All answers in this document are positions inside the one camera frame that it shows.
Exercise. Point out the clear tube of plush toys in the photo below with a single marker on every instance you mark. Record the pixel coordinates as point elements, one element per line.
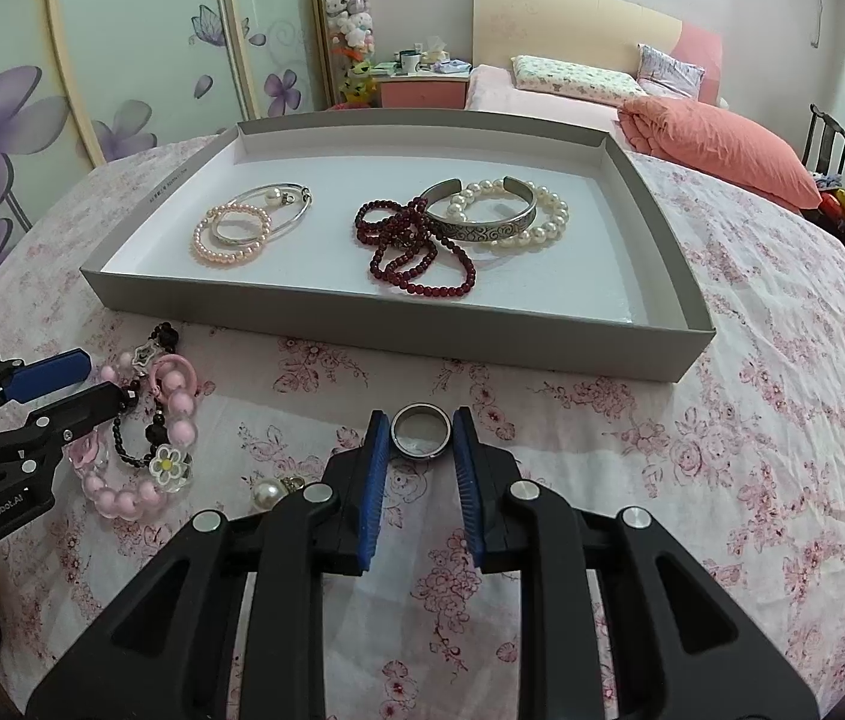
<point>347,22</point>

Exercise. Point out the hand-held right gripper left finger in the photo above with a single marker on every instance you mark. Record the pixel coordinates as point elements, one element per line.
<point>371,495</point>

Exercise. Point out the bed with beige headboard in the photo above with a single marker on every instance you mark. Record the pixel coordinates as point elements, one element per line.
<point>542,22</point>

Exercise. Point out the coral folded duvet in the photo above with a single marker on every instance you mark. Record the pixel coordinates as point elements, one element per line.
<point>722,146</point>

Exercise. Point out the thin silver hoop bangle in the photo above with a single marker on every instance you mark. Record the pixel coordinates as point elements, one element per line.
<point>302,221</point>

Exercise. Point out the pearl earring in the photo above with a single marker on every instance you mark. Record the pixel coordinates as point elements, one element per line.
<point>273,196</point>
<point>269,493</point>

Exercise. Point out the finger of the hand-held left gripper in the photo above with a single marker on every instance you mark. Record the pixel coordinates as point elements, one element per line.
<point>70,416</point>
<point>47,376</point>

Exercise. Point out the white mug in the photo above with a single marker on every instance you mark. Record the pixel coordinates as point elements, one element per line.
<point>410,64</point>

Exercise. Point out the white printed pillow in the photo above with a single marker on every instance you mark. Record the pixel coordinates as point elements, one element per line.
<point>572,81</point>

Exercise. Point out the lilac patterned pillow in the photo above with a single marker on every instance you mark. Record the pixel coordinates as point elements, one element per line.
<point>670,71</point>

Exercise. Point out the dark wooden chair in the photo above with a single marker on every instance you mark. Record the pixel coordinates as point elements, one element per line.
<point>827,139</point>

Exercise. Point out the colourful toy pile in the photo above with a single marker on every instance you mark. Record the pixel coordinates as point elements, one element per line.
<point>842,202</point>

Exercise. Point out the sliding wardrobe with flower print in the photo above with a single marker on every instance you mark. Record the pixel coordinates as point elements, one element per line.
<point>130,52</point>

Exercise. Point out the air conditioner pipe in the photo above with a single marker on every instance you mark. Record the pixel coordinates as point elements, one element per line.
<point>817,15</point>

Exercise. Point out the grey shallow cardboard tray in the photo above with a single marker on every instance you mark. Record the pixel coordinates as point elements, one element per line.
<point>542,292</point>

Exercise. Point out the pink nightstand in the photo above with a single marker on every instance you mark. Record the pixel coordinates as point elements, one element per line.
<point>422,94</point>

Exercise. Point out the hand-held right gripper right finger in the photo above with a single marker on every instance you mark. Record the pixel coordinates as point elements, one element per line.
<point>467,487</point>

